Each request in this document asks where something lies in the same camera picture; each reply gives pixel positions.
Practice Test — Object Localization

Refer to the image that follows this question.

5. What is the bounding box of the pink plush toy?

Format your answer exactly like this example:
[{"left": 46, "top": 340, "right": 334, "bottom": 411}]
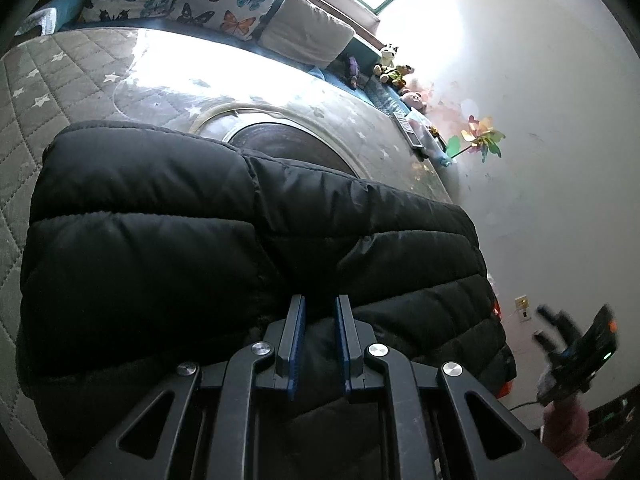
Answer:
[{"left": 400, "top": 89, "right": 428, "bottom": 111}]

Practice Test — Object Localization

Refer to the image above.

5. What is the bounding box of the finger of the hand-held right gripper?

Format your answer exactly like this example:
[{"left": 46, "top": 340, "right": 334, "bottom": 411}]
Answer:
[
  {"left": 532, "top": 331, "right": 564, "bottom": 359},
  {"left": 537, "top": 305, "right": 581, "bottom": 347}
]

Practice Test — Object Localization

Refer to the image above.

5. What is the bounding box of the brown and green plush toy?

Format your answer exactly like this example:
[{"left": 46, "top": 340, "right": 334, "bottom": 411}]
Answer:
[{"left": 379, "top": 62, "right": 416, "bottom": 86}]

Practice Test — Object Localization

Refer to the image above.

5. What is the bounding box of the colourful pinwheel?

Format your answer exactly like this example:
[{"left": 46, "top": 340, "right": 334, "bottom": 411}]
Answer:
[{"left": 445, "top": 115, "right": 506, "bottom": 166}]

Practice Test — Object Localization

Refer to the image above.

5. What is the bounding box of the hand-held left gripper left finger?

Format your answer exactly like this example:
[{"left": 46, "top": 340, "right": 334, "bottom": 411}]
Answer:
[{"left": 65, "top": 294, "right": 307, "bottom": 480}]

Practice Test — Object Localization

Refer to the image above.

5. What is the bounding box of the black puffer jacket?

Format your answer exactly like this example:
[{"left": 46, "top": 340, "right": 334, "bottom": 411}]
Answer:
[{"left": 15, "top": 120, "right": 518, "bottom": 480}]

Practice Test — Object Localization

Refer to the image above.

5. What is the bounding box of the grey quilted table cover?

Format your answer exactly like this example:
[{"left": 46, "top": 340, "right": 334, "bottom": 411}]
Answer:
[{"left": 0, "top": 27, "right": 461, "bottom": 480}]

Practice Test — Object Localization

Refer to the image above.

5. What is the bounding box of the remote control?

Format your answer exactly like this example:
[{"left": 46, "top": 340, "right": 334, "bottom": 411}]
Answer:
[{"left": 391, "top": 112, "right": 426, "bottom": 150}]

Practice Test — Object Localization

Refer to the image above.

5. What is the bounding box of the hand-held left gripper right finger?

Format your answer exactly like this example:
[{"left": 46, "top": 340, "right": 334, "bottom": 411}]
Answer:
[{"left": 335, "top": 294, "right": 576, "bottom": 480}]

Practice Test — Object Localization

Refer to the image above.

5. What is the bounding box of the person's right forearm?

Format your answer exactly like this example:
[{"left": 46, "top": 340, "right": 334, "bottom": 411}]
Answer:
[{"left": 540, "top": 395, "right": 616, "bottom": 480}]

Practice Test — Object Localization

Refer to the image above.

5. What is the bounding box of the grey cushion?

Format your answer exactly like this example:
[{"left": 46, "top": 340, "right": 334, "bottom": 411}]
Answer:
[{"left": 260, "top": 0, "right": 356, "bottom": 68}]

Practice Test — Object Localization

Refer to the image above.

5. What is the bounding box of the dark round turntable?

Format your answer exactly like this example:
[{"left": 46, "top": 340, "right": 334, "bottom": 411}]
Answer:
[{"left": 222, "top": 120, "right": 361, "bottom": 181}]

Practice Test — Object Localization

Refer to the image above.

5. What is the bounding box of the white and black plush toy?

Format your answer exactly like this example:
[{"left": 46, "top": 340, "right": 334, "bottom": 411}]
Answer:
[{"left": 374, "top": 44, "right": 401, "bottom": 68}]

